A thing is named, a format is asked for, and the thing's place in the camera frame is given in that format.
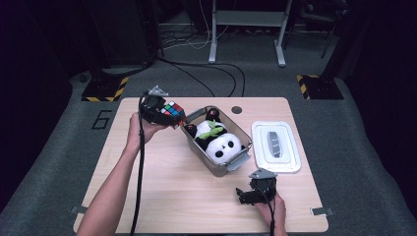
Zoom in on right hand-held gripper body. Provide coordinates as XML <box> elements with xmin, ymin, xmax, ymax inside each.
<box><xmin>247</xmin><ymin>167</ymin><xmax>278</xmax><ymax>203</ymax></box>

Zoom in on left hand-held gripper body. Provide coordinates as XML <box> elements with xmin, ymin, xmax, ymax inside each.
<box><xmin>140</xmin><ymin>85</ymin><xmax>170</xmax><ymax>125</ymax></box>

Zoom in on multicoloured puzzle cube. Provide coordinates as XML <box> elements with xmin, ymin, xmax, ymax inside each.
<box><xmin>159</xmin><ymin>100</ymin><xmax>187</xmax><ymax>127</ymax></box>

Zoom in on clear plastic storage box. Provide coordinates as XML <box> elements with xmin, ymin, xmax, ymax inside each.
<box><xmin>180</xmin><ymin>105</ymin><xmax>254</xmax><ymax>178</ymax></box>

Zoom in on white box lid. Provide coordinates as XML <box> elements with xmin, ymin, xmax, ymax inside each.
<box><xmin>251</xmin><ymin>120</ymin><xmax>302</xmax><ymax>174</ymax></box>

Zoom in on panda plush toy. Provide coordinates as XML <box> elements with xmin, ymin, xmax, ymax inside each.
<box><xmin>184</xmin><ymin>107</ymin><xmax>246</xmax><ymax>164</ymax></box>

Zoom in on person's right hand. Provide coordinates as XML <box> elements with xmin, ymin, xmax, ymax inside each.
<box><xmin>255</xmin><ymin>192</ymin><xmax>288</xmax><ymax>236</ymax></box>

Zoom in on person's left hand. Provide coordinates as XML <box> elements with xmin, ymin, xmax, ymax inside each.
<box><xmin>126</xmin><ymin>112</ymin><xmax>168</xmax><ymax>155</ymax></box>

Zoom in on black yellow striped stand base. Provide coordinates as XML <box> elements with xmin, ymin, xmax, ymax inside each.
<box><xmin>296</xmin><ymin>74</ymin><xmax>344</xmax><ymax>100</ymax></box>
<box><xmin>81</xmin><ymin>76</ymin><xmax>130</xmax><ymax>102</ymax></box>

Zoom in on black equipment cabinet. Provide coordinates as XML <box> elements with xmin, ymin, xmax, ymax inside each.
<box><xmin>92</xmin><ymin>0</ymin><xmax>163</xmax><ymax>68</ymax></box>

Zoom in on dark metal stand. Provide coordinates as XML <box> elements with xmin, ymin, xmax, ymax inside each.
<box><xmin>321</xmin><ymin>19</ymin><xmax>339</xmax><ymax>60</ymax></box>

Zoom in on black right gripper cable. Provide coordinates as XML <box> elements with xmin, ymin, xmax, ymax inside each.
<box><xmin>257</xmin><ymin>185</ymin><xmax>276</xmax><ymax>236</ymax></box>

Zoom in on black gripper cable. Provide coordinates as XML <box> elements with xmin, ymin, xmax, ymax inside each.
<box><xmin>130</xmin><ymin>92</ymin><xmax>148</xmax><ymax>236</ymax></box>
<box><xmin>257</xmin><ymin>185</ymin><xmax>276</xmax><ymax>236</ymax></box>

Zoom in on black floor cable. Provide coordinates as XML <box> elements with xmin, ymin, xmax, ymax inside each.
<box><xmin>170</xmin><ymin>61</ymin><xmax>246</xmax><ymax>98</ymax></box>
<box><xmin>156</xmin><ymin>58</ymin><xmax>216</xmax><ymax>97</ymax></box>

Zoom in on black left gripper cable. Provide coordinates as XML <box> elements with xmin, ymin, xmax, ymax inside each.
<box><xmin>130</xmin><ymin>92</ymin><xmax>148</xmax><ymax>236</ymax></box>

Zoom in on white floor cable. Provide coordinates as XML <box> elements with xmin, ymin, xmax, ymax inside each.
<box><xmin>162</xmin><ymin>0</ymin><xmax>230</xmax><ymax>51</ymax></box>

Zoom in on white metal desk frame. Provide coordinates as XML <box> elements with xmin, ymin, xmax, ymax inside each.
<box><xmin>208</xmin><ymin>0</ymin><xmax>294</xmax><ymax>68</ymax></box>

